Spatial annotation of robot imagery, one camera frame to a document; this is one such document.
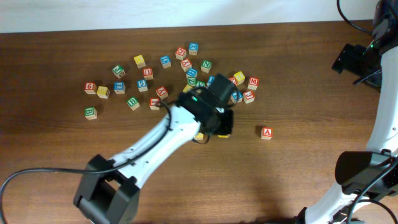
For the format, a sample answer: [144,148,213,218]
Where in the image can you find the blue H block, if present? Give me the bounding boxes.
[186,68,198,78]

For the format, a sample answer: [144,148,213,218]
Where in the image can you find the blue 5 block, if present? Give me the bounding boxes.
[137,79,148,92]

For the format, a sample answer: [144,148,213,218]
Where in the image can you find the red M block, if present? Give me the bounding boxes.
[248,77,259,90]

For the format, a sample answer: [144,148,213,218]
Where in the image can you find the blue X block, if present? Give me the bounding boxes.
[188,42,198,55]

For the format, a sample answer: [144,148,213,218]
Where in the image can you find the red Y block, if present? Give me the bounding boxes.
[180,58,192,72]

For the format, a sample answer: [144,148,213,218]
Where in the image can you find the green N block lower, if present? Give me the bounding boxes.
[187,77,197,86]

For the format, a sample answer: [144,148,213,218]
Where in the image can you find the red I block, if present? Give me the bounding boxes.
[149,98,160,110]

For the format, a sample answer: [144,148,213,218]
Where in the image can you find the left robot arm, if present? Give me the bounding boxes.
[73,74,239,224]

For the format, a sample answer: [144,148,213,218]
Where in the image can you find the blue D block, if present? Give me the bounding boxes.
[160,55,171,68]

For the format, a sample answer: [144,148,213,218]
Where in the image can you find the green N block upper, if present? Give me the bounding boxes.
[201,60,212,73]

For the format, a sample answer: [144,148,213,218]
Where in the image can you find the red 3 block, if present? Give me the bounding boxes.
[243,90,256,104]

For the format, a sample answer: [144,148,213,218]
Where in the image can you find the yellow block top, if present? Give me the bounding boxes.
[134,55,146,68]

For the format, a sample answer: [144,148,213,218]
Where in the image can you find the red 6 block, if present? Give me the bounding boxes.
[84,82,97,95]

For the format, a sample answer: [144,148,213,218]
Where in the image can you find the blue block right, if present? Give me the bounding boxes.
[231,91,243,104]

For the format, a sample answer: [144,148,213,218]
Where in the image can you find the green B block far left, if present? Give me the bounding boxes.
[85,106,98,119]

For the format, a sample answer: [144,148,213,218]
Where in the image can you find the blue block left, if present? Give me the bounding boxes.
[114,82,126,94]

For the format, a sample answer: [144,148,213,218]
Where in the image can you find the green J block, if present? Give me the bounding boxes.
[112,65,126,78]

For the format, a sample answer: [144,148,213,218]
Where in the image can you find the yellow block centre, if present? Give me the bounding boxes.
[183,85,193,93]

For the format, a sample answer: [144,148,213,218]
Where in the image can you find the green n block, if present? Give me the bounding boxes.
[187,77,197,86]
[201,60,212,73]

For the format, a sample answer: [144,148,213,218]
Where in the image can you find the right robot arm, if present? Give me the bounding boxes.
[291,0,397,224]

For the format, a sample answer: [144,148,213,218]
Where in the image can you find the yellow block right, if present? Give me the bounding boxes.
[233,71,246,85]

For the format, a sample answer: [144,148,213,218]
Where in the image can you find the green V block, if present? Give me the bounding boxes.
[195,81,206,88]

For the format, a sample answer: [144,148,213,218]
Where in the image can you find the red E block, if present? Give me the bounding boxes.
[229,77,238,86]

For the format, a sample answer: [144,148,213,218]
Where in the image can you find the red K block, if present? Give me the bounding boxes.
[155,86,169,100]

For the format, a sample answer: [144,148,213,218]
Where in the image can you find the red U block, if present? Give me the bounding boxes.
[143,68,154,80]

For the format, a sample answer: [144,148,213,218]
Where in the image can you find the red C block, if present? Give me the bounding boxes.
[175,47,187,60]

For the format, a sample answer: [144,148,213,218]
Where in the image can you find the red A block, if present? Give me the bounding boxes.
[261,127,274,140]

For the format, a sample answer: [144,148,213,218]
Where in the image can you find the yellow block far left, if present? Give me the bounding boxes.
[96,86,110,99]

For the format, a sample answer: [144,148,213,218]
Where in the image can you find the green b block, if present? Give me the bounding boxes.
[126,96,140,111]
[85,106,98,119]

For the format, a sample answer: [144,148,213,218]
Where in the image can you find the blue P block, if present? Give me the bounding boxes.
[206,76,215,86]

